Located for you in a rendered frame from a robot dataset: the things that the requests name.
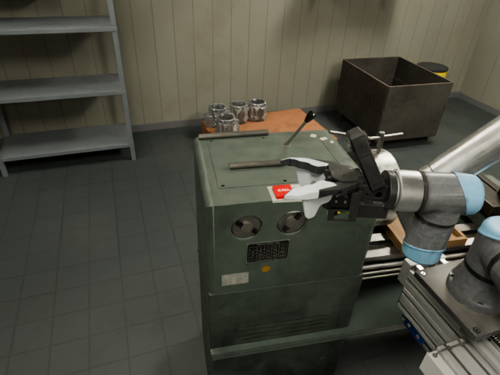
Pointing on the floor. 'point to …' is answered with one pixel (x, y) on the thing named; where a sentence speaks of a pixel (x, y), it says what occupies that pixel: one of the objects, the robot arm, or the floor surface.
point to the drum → (434, 68)
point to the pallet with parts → (254, 118)
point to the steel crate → (391, 98)
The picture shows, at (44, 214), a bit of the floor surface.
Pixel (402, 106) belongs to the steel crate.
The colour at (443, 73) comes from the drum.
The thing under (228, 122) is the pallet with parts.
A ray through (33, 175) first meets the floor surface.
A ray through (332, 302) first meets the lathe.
